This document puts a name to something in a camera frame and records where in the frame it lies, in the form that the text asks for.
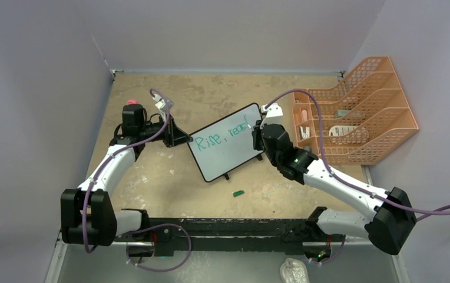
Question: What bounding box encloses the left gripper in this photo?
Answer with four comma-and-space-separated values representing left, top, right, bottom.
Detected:
139, 114, 192, 148

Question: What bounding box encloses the small whiteboard black frame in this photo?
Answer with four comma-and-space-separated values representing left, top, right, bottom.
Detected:
188, 103, 263, 182

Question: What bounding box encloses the green marker cap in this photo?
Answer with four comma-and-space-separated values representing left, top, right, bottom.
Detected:
233, 190, 244, 198

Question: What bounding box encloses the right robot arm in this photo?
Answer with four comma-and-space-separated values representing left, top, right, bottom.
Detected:
252, 120, 417, 255

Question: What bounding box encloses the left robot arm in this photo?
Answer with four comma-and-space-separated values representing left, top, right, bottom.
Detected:
60, 100, 192, 252

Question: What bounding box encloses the white stapler in organizer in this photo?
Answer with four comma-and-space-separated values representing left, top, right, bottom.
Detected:
299, 126, 312, 141

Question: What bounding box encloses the white label card in organizer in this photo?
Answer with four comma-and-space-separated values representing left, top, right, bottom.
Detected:
329, 125, 357, 137

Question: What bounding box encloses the orange plastic file organizer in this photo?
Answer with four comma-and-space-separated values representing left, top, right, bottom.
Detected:
292, 56, 419, 165

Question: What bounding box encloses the clear plastic bag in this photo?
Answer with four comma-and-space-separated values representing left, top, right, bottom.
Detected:
280, 258, 310, 283

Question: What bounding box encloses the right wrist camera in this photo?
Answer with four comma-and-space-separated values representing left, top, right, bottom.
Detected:
260, 103, 283, 129

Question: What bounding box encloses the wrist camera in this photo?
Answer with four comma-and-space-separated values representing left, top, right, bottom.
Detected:
260, 103, 283, 129
153, 95, 174, 121

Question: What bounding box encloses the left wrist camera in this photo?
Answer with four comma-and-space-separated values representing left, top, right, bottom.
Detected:
153, 95, 174, 121

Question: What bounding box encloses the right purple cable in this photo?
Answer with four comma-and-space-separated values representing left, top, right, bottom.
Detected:
264, 88, 450, 223

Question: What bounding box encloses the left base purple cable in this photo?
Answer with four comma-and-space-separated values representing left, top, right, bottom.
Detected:
125, 223, 193, 273

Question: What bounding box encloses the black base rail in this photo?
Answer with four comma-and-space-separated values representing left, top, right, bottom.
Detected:
114, 218, 343, 256

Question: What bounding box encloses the aluminium frame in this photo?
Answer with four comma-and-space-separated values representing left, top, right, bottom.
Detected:
45, 166, 411, 283

